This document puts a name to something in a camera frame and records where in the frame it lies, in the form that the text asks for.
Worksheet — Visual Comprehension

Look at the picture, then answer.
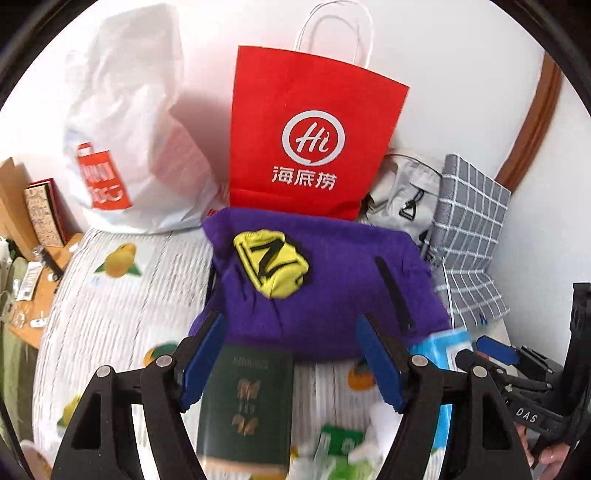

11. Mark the red-edged book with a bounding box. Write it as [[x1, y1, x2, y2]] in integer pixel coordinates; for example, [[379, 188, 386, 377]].
[[24, 178, 70, 247]]

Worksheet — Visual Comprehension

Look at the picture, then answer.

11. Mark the grey checked cushion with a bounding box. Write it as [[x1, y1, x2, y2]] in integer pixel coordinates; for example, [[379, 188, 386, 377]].
[[422, 154, 512, 328]]

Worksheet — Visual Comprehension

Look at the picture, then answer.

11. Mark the red paper bag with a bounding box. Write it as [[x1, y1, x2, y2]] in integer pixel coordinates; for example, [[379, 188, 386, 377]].
[[229, 0, 411, 222]]

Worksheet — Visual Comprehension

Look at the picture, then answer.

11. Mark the yellow and black cloth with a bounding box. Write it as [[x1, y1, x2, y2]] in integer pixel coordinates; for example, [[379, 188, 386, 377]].
[[233, 229, 310, 301]]

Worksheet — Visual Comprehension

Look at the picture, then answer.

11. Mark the dark green book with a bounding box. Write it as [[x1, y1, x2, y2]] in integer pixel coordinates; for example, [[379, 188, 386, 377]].
[[196, 344, 295, 478]]

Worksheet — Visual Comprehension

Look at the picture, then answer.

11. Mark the wooden side table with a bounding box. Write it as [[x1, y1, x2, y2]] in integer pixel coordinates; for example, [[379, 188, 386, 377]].
[[0, 231, 85, 352]]

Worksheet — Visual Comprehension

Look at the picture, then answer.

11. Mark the wooden headboard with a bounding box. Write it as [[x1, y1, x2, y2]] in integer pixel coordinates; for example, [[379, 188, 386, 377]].
[[0, 157, 40, 250]]

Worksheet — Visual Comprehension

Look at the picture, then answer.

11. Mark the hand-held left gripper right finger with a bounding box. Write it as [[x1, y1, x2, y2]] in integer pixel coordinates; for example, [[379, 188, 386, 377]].
[[355, 313, 536, 480]]

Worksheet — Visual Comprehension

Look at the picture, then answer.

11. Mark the grey backpack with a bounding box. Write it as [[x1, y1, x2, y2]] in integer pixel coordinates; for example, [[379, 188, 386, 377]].
[[360, 148, 446, 250]]

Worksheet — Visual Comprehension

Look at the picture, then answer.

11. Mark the green cloth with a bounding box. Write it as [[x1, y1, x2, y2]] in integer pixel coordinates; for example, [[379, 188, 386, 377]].
[[0, 256, 38, 430]]

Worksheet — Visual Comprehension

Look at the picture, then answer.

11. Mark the white tube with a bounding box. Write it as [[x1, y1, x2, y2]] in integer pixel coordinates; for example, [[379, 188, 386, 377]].
[[16, 261, 44, 301]]

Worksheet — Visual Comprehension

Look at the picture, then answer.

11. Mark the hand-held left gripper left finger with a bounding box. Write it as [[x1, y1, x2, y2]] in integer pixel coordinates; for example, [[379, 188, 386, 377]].
[[53, 310, 228, 480]]

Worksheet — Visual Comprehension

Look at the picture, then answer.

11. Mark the blue tissue box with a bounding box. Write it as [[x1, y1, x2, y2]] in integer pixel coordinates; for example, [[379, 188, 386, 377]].
[[409, 329, 474, 457]]

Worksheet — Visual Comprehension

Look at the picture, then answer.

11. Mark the green packet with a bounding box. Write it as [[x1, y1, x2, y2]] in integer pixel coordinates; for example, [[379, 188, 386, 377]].
[[318, 425, 370, 480]]

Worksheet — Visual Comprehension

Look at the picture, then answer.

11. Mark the person's right hand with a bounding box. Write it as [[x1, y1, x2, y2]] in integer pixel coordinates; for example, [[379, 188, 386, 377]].
[[516, 424, 578, 470]]

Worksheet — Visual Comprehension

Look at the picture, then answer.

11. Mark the purple fabric storage bin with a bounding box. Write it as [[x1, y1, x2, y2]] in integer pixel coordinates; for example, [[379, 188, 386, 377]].
[[188, 207, 451, 361]]

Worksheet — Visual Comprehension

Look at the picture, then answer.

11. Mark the orange-print tablecloth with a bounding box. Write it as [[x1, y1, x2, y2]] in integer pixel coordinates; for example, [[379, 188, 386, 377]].
[[32, 228, 509, 480]]

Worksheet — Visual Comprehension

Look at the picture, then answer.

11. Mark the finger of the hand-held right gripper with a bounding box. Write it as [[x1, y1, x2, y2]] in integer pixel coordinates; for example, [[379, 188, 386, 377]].
[[455, 349, 509, 393], [475, 336, 523, 366]]

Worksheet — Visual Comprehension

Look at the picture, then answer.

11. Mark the white plastic shopping bag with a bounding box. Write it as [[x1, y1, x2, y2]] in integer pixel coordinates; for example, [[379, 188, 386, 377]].
[[62, 4, 222, 234]]

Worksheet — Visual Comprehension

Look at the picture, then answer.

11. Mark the brown wooden door frame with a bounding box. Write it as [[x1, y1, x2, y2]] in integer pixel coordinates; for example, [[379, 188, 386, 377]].
[[496, 51, 561, 192]]

